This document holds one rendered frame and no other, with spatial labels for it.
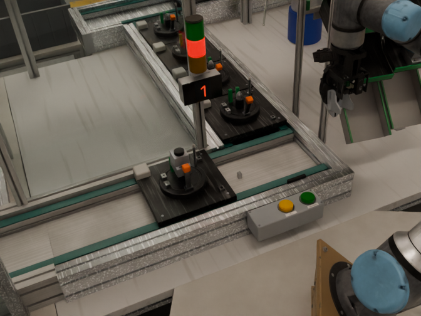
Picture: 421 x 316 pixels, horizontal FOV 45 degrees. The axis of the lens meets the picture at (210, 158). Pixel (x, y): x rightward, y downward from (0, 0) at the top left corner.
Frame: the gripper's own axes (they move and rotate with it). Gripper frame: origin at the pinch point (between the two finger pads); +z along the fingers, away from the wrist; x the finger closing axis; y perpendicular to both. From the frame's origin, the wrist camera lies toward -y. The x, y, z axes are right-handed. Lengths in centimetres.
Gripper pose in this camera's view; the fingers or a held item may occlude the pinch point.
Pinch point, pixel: (332, 110)
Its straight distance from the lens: 134.4
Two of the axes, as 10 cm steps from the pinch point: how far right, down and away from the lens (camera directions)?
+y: 4.0, 5.7, -7.2
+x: 9.2, -3.0, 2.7
